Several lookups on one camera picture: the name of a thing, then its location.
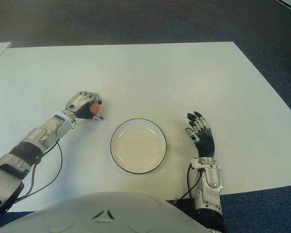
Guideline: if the left robot hand silver back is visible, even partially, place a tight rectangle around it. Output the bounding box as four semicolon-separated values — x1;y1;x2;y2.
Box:
65;91;105;121

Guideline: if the right robot hand black palm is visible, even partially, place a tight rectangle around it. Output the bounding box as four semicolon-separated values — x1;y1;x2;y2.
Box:
184;111;216;158

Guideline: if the white plate black rim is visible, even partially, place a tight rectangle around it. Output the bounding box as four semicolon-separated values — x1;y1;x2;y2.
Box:
110;118;167;175

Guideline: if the grey-white robot torso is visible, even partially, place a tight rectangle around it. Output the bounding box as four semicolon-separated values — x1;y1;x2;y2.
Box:
0;191;209;233

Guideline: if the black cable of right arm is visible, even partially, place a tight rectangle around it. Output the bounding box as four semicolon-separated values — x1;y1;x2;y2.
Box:
176;163;197;207

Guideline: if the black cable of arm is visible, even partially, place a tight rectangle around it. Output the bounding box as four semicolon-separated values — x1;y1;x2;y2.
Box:
14;141;64;202
176;163;197;207

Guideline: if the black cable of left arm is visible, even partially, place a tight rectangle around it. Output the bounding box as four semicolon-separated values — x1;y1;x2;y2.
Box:
14;141;64;202

